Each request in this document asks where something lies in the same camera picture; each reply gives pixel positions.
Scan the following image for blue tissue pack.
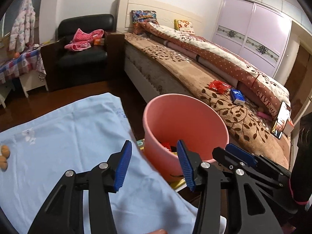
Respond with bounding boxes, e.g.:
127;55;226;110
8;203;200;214
230;88;245;105

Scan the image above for orange box on armchair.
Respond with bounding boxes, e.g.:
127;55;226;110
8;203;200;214
93;38;105;46

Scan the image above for red snack bag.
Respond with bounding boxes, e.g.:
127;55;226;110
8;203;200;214
208;80;232;95

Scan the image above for lilac wardrobe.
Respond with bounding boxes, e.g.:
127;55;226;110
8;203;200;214
213;0;302;85

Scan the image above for colourful patterned pillow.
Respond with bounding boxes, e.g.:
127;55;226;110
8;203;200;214
131;10;159;35

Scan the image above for black leather armchair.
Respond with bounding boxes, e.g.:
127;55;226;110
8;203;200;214
40;14;125;91

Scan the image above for yellow floral pillow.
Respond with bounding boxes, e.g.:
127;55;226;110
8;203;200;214
174;19;195;35

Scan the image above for checkered cloth side table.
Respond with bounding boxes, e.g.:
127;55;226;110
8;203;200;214
1;44;49;108

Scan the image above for white bed headboard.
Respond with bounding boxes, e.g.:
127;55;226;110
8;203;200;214
116;0;204;36

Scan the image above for walnut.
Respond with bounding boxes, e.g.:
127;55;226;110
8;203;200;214
1;145;11;159
0;155;8;171

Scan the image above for pink clothes on armchair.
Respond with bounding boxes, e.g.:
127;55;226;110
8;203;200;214
65;28;105;51

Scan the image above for light blue tablecloth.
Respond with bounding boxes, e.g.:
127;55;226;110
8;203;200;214
1;93;197;233

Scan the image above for red dotted quilt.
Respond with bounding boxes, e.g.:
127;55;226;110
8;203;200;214
140;22;291;118

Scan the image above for bed with brown blanket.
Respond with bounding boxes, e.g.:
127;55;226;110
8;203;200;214
125;33;290;168

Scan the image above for hanging pink puffer jacket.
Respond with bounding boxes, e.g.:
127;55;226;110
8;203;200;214
8;0;36;53

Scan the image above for pink plastic trash bucket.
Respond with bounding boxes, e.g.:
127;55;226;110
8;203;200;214
143;94;230;183

